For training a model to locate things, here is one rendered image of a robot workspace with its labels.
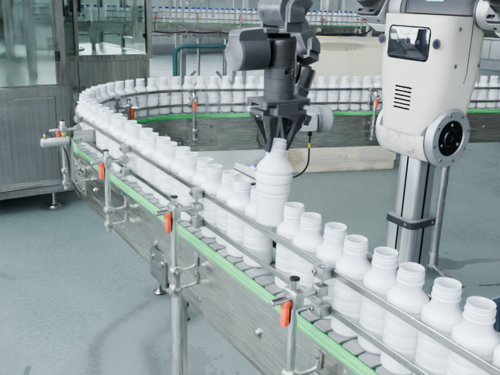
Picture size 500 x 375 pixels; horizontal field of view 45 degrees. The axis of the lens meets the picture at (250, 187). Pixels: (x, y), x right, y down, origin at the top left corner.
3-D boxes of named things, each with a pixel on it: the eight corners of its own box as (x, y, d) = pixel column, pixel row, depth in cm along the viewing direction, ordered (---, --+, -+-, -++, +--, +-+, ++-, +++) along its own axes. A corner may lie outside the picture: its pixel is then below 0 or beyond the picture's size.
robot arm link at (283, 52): (303, 34, 105) (285, 32, 109) (271, 34, 101) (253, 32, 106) (301, 74, 107) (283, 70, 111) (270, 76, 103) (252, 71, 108)
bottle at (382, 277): (364, 357, 93) (373, 260, 88) (352, 336, 98) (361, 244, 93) (401, 355, 94) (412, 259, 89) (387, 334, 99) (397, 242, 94)
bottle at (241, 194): (258, 251, 131) (260, 178, 125) (246, 260, 125) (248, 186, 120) (234, 245, 133) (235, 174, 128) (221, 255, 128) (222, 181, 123)
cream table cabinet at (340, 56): (368, 152, 627) (379, 36, 591) (396, 169, 569) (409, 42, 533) (267, 156, 601) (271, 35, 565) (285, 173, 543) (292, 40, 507)
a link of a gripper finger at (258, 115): (300, 153, 111) (302, 103, 108) (267, 158, 107) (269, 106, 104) (279, 145, 116) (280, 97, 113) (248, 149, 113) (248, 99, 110)
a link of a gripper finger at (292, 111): (306, 152, 111) (308, 102, 109) (274, 156, 108) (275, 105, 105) (285, 144, 117) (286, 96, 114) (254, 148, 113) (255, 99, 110)
